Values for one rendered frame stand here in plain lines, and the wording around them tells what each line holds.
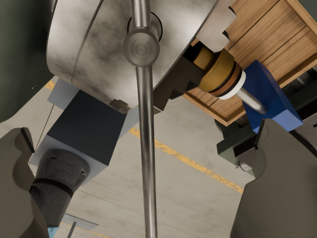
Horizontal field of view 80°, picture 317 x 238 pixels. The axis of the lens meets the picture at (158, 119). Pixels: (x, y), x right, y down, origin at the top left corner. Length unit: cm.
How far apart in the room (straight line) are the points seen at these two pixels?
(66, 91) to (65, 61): 72
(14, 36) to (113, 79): 12
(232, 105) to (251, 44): 21
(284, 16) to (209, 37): 29
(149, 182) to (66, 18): 17
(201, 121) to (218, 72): 159
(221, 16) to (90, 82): 21
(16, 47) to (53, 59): 5
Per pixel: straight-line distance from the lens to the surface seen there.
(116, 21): 21
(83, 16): 21
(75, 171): 63
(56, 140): 61
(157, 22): 20
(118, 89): 24
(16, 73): 33
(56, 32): 23
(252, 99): 44
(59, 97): 101
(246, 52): 61
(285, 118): 46
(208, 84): 36
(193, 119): 191
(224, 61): 36
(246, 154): 76
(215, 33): 34
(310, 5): 102
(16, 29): 28
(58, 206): 60
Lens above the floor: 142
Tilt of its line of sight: 48 degrees down
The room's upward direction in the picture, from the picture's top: 171 degrees counter-clockwise
